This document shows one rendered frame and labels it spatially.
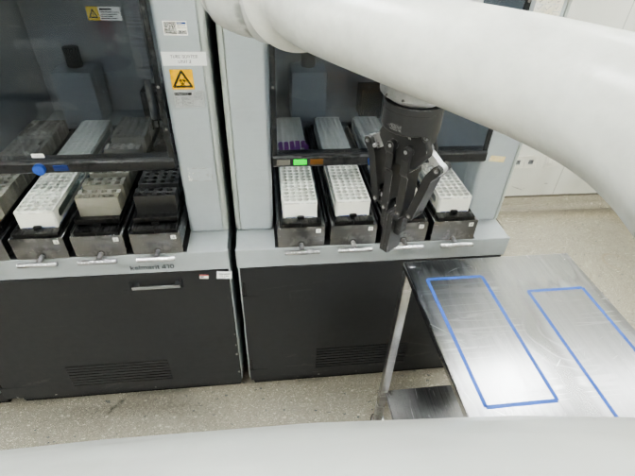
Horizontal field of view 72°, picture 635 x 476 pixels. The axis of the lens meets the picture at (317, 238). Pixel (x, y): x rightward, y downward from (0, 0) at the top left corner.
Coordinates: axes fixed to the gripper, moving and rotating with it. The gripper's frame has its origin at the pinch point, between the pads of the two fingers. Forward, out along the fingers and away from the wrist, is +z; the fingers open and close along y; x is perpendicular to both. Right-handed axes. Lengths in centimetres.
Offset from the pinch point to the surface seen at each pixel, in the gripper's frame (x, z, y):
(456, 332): 19.8, 33.2, 7.5
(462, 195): 62, 29, -19
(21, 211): -36, 29, -91
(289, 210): 21, 31, -49
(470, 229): 62, 38, -14
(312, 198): 28, 30, -47
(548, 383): 22.2, 33.0, 26.3
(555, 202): 233, 113, -35
